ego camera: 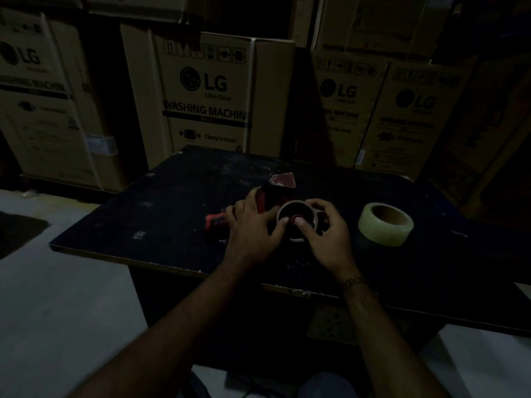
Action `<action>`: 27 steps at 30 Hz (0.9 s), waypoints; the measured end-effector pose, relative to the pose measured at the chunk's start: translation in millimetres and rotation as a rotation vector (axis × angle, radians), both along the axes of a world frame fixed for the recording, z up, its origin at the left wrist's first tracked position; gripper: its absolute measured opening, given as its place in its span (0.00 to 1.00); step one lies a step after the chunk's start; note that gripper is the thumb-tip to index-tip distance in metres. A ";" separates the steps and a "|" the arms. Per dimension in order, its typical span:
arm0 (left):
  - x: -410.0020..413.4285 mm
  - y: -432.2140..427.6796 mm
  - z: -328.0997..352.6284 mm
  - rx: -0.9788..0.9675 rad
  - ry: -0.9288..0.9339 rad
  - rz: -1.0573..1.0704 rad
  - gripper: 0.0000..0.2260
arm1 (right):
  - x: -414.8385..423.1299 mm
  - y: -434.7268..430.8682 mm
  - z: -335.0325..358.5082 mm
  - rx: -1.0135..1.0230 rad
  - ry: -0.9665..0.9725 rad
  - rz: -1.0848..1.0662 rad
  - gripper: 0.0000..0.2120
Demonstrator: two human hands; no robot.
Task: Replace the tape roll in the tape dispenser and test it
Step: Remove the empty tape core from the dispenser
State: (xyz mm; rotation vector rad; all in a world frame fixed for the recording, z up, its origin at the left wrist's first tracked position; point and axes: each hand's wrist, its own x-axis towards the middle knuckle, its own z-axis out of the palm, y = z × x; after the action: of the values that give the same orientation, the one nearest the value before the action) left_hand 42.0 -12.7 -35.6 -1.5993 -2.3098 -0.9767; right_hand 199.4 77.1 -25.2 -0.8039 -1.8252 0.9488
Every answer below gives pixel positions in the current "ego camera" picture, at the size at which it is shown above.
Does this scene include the person's right hand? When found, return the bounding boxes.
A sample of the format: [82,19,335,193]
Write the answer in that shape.
[293,198,364,283]

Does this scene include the person's left hand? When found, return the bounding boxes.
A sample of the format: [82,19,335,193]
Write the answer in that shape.
[223,188,290,272]

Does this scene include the tape roll with dark core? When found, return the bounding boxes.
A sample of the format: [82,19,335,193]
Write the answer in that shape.
[276,199,321,243]

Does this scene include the red black tape dispenser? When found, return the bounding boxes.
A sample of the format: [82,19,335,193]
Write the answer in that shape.
[205,171,298,229]

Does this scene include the person's right forearm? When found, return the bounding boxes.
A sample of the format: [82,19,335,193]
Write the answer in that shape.
[341,281,451,398]

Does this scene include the person's left forearm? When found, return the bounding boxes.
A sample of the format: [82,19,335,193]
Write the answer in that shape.
[68,261,241,398]

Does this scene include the clear tape roll cardboard core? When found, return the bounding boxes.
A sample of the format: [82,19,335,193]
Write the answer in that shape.
[358,202,415,248]

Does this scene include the stack of cardboard appliance boxes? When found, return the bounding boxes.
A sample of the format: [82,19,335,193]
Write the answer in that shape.
[0,0,531,222]

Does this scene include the person's trousers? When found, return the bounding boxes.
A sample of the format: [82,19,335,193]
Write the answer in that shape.
[189,369,359,398]

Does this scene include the dark floor mat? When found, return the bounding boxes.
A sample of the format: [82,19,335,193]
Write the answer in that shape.
[0,211,51,260]

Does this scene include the metal link wrist bracelet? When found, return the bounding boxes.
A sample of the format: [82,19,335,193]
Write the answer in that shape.
[339,275,369,291]

